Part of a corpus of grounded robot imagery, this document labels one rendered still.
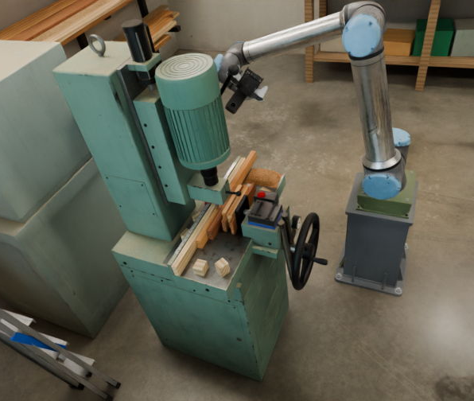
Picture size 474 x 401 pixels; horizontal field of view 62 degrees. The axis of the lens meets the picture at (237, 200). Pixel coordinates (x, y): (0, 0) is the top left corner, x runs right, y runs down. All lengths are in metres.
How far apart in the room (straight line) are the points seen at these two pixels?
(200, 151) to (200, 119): 0.11
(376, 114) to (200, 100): 0.70
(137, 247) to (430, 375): 1.47
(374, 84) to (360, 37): 0.18
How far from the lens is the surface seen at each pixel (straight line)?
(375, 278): 2.38
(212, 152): 1.24
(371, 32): 1.41
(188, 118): 1.17
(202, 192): 1.42
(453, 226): 2.81
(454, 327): 2.37
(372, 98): 1.52
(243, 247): 1.41
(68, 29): 3.32
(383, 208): 1.98
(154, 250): 1.62
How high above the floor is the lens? 1.97
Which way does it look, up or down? 43 degrees down
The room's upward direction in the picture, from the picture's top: 11 degrees counter-clockwise
